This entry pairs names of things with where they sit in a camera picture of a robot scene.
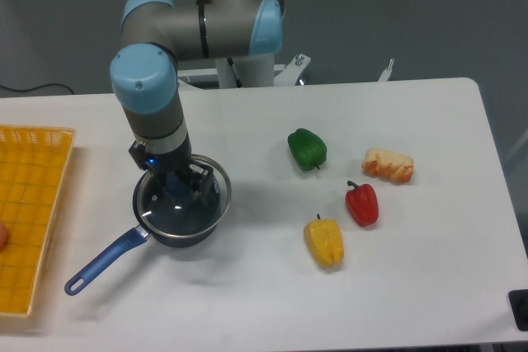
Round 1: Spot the dark blue saucepan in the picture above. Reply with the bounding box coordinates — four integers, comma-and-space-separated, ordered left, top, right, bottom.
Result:
64, 170, 222, 297

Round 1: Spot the black cable on floor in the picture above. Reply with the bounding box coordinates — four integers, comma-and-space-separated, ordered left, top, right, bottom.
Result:
0, 83, 76, 95

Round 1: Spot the black table corner device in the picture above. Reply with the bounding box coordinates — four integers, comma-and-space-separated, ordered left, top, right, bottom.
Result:
508, 289, 528, 331

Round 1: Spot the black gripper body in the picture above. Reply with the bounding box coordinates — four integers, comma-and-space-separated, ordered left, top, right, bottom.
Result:
129, 135, 192, 181

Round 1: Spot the toasted bread piece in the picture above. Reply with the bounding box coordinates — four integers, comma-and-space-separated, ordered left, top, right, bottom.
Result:
361, 148, 414, 184

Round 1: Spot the glass lid blue knob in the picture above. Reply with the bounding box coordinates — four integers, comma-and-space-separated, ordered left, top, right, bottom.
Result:
133, 154, 232, 247

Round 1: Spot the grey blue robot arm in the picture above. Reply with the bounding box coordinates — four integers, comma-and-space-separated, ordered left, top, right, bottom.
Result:
110, 0, 283, 196

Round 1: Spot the white base frame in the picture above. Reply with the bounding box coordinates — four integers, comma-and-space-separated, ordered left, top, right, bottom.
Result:
177, 54, 396, 90

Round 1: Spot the yellow woven basket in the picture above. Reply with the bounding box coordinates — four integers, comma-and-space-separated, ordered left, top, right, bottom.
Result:
1, 124, 76, 317

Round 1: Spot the green bell pepper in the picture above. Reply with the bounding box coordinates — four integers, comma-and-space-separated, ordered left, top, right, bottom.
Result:
287, 128, 328, 171

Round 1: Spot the yellow bell pepper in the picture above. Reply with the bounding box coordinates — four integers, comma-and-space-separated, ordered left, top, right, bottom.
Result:
304, 218, 344, 269

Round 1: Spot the red bell pepper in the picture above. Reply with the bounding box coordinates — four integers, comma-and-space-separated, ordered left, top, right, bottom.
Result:
345, 181, 379, 227

